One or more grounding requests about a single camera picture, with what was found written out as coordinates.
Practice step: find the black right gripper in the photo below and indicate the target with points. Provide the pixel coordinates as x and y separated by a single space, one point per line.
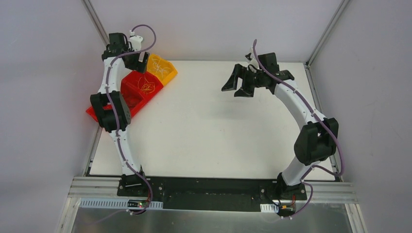
250 79

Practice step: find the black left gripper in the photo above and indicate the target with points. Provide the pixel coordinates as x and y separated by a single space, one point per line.
135 59

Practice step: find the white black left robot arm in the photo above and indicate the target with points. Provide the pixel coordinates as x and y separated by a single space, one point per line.
109 105

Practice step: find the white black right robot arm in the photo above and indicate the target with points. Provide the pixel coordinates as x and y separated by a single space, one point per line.
318 134

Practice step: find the red plastic bin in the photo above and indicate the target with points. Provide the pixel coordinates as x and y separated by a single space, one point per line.
138 89

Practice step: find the yellow plastic bin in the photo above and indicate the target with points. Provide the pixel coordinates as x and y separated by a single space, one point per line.
161 68

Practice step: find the right controller board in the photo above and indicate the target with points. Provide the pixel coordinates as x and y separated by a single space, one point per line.
286 211

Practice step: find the controller board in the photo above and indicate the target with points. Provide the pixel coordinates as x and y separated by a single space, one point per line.
286 211
138 203

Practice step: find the left controller board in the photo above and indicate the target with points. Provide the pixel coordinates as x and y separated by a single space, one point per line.
138 203

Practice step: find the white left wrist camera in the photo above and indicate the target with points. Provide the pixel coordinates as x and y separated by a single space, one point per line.
135 41

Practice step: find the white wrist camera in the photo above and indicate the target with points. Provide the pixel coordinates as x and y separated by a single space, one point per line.
135 41
251 59

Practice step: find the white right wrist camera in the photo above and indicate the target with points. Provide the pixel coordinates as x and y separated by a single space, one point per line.
251 59

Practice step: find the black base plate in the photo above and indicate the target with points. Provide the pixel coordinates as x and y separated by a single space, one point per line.
237 203

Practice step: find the aluminium frame rail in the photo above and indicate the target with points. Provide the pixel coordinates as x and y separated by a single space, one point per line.
167 187

